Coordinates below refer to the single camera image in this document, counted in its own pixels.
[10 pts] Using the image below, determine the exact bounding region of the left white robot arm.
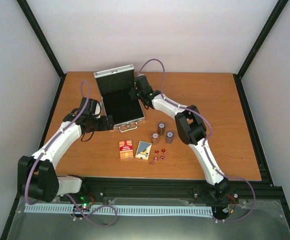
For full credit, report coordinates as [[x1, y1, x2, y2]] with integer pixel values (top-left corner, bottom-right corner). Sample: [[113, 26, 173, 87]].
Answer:
[[17, 113, 114, 205]]

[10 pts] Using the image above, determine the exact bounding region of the right black frame post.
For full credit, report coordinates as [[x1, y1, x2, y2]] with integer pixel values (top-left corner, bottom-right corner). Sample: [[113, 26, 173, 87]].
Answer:
[[236, 0, 290, 77]]

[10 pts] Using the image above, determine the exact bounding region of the black frame post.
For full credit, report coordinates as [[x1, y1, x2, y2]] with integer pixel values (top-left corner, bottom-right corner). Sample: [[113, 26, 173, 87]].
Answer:
[[236, 0, 290, 77], [16, 0, 66, 79]]

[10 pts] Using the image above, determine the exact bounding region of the left black frame post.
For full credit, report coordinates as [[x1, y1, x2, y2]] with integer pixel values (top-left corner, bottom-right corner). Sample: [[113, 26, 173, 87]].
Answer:
[[16, 0, 66, 79]]

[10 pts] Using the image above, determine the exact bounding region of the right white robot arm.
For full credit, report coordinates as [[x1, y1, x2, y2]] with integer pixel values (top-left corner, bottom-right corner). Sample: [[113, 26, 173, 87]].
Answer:
[[130, 86, 230, 203]]

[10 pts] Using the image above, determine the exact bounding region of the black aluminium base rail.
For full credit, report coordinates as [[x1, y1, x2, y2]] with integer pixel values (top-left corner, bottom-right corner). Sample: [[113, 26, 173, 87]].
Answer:
[[71, 177, 285, 206]]

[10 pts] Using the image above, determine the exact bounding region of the blue playing card box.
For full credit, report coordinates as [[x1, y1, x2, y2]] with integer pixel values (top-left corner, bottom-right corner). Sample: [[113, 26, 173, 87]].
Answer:
[[135, 141, 152, 161]]

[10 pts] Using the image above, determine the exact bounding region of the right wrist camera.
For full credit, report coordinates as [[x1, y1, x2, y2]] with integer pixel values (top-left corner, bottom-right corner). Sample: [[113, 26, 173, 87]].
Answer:
[[134, 74, 153, 92]]

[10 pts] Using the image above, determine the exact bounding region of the white slotted cable duct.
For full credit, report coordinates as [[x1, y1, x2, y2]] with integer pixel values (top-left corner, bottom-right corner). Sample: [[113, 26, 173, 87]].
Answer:
[[24, 203, 213, 218]]

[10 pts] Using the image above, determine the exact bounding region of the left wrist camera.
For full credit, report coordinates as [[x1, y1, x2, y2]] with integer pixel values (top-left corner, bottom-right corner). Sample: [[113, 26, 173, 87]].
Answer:
[[78, 97, 102, 118]]

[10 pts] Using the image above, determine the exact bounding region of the aluminium poker case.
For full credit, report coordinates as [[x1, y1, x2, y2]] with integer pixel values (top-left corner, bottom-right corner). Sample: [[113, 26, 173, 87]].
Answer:
[[93, 64, 145, 133]]

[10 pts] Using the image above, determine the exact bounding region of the orange poker chip stack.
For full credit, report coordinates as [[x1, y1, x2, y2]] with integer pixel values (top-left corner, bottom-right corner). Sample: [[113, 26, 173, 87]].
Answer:
[[151, 132, 160, 145]]

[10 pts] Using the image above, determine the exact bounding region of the red playing card box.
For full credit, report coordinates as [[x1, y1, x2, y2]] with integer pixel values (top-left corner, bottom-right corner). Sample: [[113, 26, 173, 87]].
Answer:
[[119, 139, 134, 159]]

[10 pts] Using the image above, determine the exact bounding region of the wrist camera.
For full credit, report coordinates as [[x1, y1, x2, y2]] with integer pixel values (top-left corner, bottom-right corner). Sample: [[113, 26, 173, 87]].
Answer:
[[134, 74, 153, 92], [78, 97, 102, 118]]

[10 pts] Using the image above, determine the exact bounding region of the brown poker chip stack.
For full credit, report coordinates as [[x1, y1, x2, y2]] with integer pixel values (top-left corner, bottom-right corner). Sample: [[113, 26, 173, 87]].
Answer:
[[157, 122, 166, 136]]

